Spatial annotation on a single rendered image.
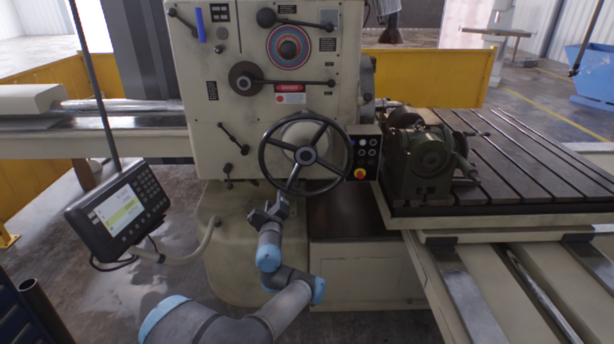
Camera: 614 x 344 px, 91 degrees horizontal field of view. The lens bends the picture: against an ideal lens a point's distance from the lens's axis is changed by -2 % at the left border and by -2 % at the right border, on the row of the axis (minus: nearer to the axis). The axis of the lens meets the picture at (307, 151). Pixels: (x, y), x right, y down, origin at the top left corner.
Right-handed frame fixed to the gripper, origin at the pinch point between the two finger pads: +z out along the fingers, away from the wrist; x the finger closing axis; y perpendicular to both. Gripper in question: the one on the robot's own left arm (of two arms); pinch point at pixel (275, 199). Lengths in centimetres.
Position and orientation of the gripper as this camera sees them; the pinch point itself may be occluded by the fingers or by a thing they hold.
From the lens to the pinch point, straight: 121.2
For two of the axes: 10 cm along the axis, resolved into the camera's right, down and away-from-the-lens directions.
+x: 6.8, -6.5, -3.3
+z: -0.2, -4.7, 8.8
